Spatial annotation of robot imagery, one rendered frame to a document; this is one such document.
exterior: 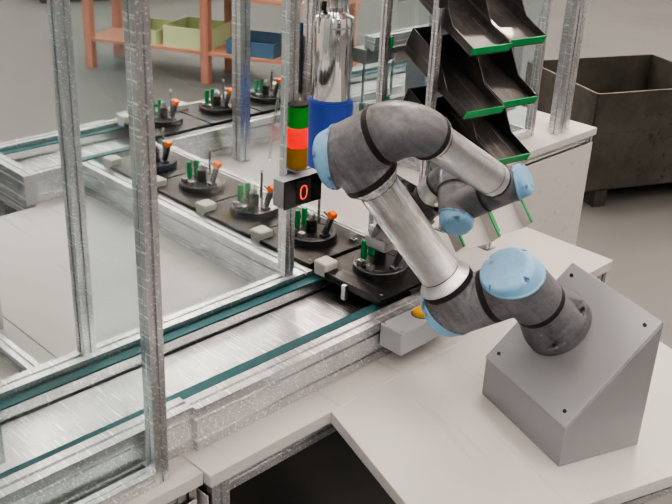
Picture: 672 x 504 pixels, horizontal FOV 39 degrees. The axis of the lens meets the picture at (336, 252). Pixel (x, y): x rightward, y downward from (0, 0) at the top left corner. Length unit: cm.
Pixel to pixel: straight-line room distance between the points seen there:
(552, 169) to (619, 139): 167
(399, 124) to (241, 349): 71
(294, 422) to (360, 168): 58
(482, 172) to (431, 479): 62
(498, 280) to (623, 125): 373
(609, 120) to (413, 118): 381
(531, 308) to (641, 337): 22
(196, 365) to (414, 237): 58
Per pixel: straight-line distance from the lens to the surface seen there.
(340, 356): 216
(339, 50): 321
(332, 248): 255
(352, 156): 178
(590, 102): 547
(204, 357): 216
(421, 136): 176
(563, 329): 200
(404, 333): 219
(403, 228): 187
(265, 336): 224
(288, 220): 235
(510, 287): 189
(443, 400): 216
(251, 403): 202
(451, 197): 211
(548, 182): 397
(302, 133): 224
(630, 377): 200
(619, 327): 201
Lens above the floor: 205
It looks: 25 degrees down
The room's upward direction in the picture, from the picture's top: 3 degrees clockwise
